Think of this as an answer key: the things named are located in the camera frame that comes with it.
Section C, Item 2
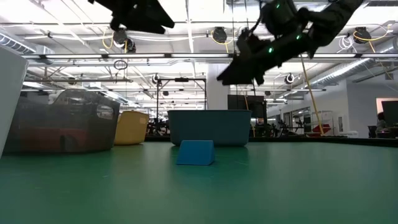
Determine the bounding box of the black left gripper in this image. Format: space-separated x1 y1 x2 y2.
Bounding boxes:
88 0 175 35

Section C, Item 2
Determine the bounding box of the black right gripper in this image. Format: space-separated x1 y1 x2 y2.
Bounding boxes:
216 27 313 86

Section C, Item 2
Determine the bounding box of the black monitor screen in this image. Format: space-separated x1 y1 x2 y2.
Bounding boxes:
227 95 267 119

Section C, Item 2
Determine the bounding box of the white round column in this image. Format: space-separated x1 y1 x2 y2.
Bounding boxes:
206 63 231 110

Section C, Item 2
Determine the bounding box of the long ceiling light strip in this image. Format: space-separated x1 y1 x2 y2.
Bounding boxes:
23 53 398 58

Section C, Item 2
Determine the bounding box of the blue-grey plastic bin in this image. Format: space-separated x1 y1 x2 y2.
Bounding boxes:
167 109 252 147

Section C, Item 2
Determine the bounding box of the blue wedge block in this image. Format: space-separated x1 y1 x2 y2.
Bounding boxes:
176 139 216 166

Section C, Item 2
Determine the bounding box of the red arrow-shaped object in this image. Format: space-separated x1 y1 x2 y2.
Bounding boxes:
312 123 332 135

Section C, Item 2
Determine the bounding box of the yellow-orange plastic bin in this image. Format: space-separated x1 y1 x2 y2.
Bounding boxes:
113 110 150 146

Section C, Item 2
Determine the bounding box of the dark transparent plastic bin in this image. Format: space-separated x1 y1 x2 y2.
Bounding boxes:
3 88 121 153

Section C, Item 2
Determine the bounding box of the person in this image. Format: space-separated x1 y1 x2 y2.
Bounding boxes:
374 111 388 138

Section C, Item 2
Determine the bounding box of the green table mat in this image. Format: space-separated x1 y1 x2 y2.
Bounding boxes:
0 138 398 224

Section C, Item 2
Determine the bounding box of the black metal rig frame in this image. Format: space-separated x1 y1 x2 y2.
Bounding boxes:
156 77 208 111

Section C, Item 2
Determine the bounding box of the yellow hanging cable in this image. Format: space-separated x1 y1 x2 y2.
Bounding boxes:
298 55 325 135

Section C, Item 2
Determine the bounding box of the silver ventilation duct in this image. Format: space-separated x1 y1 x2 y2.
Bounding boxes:
306 37 398 88
0 30 55 56

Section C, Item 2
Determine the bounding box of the black table frame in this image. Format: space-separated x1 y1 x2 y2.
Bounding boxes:
144 135 398 149

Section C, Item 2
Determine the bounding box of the black wall screen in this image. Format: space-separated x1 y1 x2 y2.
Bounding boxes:
381 100 398 124

